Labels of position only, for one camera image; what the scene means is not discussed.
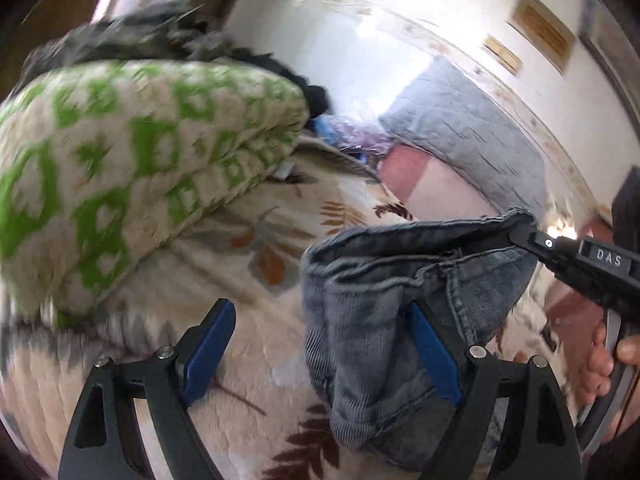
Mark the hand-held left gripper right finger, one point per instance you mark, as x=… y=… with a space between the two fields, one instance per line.
x=435 y=355

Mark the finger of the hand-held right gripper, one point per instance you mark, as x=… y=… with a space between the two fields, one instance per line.
x=540 y=242

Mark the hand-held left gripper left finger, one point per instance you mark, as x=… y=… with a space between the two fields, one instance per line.
x=207 y=355

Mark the blue denim pants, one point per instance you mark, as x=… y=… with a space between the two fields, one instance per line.
x=365 y=310

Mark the person's right hand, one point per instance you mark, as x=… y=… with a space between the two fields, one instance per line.
x=597 y=360

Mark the leaf printed blanket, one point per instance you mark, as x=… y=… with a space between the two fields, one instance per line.
x=250 y=270

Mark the grey quilted pillow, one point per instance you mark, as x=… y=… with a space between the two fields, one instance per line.
x=475 y=145

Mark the green patterned blanket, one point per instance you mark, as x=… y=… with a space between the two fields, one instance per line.
x=125 y=160

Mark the purple plastic bag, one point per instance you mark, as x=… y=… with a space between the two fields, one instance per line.
x=355 y=132

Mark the black cloth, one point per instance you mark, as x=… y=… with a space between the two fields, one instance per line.
x=150 y=35

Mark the beige wall switch plate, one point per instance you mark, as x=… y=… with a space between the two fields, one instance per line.
x=542 y=30
x=502 y=55

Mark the dark wooden frame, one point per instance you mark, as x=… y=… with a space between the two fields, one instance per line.
x=600 y=50

